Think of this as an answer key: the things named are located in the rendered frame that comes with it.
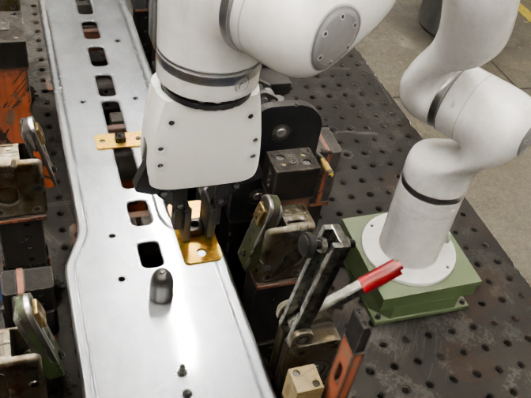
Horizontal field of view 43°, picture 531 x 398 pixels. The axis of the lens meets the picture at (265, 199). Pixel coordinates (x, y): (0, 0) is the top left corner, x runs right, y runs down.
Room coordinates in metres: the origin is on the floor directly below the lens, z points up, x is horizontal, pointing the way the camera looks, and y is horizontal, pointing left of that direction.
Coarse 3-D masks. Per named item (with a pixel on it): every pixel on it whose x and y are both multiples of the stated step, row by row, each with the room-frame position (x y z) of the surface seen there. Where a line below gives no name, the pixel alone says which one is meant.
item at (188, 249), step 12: (192, 204) 0.51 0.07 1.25; (192, 216) 0.49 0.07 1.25; (192, 228) 0.47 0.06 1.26; (204, 228) 0.47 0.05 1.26; (180, 240) 0.46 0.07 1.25; (192, 240) 0.46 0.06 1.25; (204, 240) 0.46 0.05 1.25; (216, 240) 0.46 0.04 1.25; (192, 252) 0.44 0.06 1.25; (216, 252) 0.45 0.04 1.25; (192, 264) 0.43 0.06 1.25
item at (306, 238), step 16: (336, 224) 0.56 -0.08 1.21; (304, 240) 0.53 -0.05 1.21; (320, 240) 0.54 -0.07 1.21; (336, 240) 0.54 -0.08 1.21; (352, 240) 0.55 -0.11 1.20; (304, 256) 0.52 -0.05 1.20; (320, 256) 0.55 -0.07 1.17; (336, 256) 0.52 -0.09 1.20; (304, 272) 0.54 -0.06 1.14; (320, 272) 0.52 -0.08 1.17; (336, 272) 0.53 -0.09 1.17; (304, 288) 0.54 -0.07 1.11; (320, 288) 0.52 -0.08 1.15; (288, 304) 0.54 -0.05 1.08; (304, 304) 0.52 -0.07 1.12; (320, 304) 0.52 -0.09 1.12; (304, 320) 0.52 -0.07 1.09; (288, 336) 0.51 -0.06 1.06
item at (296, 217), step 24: (288, 216) 0.71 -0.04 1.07; (264, 240) 0.68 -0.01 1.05; (288, 240) 0.69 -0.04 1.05; (264, 264) 0.67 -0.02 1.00; (288, 264) 0.69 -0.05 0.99; (264, 288) 0.67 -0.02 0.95; (288, 288) 0.70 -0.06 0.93; (264, 312) 0.69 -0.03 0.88; (264, 336) 0.69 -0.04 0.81; (264, 360) 0.69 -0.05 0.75
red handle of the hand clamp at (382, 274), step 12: (384, 264) 0.58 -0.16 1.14; (396, 264) 0.58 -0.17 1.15; (360, 276) 0.57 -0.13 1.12; (372, 276) 0.57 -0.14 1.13; (384, 276) 0.57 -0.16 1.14; (396, 276) 0.57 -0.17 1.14; (348, 288) 0.56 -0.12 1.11; (360, 288) 0.56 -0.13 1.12; (372, 288) 0.56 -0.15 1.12; (324, 300) 0.55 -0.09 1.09; (336, 300) 0.55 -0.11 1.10; (348, 300) 0.55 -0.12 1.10; (324, 312) 0.54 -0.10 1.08; (288, 324) 0.53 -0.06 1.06
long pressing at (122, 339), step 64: (64, 0) 1.33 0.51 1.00; (64, 64) 1.09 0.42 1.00; (128, 64) 1.13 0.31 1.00; (64, 128) 0.90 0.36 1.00; (128, 128) 0.93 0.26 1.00; (128, 192) 0.77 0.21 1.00; (128, 256) 0.64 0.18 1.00; (128, 320) 0.54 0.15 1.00; (192, 320) 0.55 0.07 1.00; (128, 384) 0.44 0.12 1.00; (192, 384) 0.46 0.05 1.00; (256, 384) 0.48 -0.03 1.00
